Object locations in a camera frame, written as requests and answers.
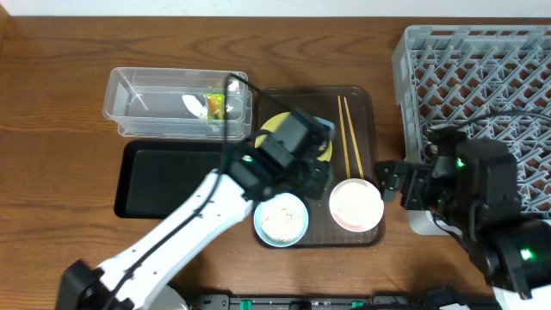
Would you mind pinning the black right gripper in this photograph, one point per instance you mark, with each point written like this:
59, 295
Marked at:
423, 174

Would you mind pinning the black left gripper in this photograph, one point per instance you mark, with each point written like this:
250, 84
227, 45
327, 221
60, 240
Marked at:
317, 180

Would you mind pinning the light blue bowl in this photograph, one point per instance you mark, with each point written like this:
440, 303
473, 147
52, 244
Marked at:
285, 200

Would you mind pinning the green pandan cake wrapper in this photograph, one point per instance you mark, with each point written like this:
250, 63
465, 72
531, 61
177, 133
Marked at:
215, 106

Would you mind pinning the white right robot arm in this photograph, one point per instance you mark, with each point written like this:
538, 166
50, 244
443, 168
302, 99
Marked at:
471, 185

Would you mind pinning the black food waste tray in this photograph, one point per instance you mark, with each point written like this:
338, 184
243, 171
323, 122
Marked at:
157, 176

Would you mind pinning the grey dishwasher rack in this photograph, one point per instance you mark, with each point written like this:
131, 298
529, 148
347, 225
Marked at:
494, 81

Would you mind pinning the clear plastic waste bin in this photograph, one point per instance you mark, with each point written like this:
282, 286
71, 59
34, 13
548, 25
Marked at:
147, 103

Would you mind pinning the left wooden chopstick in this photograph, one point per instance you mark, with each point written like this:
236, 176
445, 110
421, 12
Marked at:
343, 135

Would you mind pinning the wooden chopstick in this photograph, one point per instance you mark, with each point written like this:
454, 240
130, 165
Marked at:
343, 135
354, 140

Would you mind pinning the yellow plate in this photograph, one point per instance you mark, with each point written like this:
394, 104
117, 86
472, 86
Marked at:
274, 122

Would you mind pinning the pink bowl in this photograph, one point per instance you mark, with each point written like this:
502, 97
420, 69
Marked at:
356, 205

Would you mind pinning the dark brown serving tray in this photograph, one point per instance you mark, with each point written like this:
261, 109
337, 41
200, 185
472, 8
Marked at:
323, 231

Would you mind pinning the right wooden chopstick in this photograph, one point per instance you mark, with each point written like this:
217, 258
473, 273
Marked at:
354, 140

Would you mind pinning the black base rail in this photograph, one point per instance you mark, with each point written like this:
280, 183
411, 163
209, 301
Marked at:
444, 297

